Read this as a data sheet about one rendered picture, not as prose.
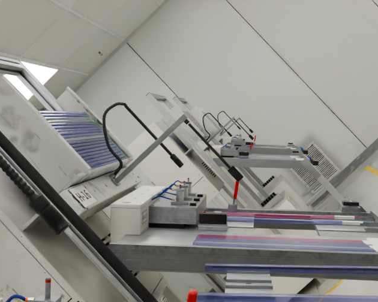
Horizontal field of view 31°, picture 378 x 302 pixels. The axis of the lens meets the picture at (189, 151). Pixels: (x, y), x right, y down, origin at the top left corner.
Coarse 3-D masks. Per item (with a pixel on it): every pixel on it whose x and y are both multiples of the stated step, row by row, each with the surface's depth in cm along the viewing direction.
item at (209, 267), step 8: (208, 264) 115; (216, 264) 115; (224, 264) 115; (232, 264) 115; (240, 264) 115; (248, 264) 115; (256, 264) 115; (264, 264) 115; (272, 272) 114; (280, 272) 113; (288, 272) 113; (296, 272) 113; (304, 272) 113; (312, 272) 113; (320, 272) 113; (328, 272) 113; (336, 272) 113; (344, 272) 113; (352, 272) 113; (360, 272) 112; (368, 272) 112; (376, 272) 112
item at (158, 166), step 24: (168, 120) 527; (192, 120) 550; (216, 120) 556; (144, 144) 519; (168, 144) 517; (192, 144) 511; (144, 168) 520; (168, 168) 518; (192, 168) 516; (216, 168) 511; (312, 168) 503; (192, 192) 517; (216, 192) 515; (240, 192) 509; (336, 192) 502; (288, 288) 513
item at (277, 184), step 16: (176, 96) 665; (192, 112) 670; (224, 112) 717; (208, 128) 669; (240, 128) 716; (224, 144) 677; (240, 144) 688; (256, 144) 723; (288, 144) 719; (256, 176) 726; (272, 176) 705; (272, 192) 655; (288, 192) 654; (304, 192) 722; (320, 192) 648; (304, 208) 653
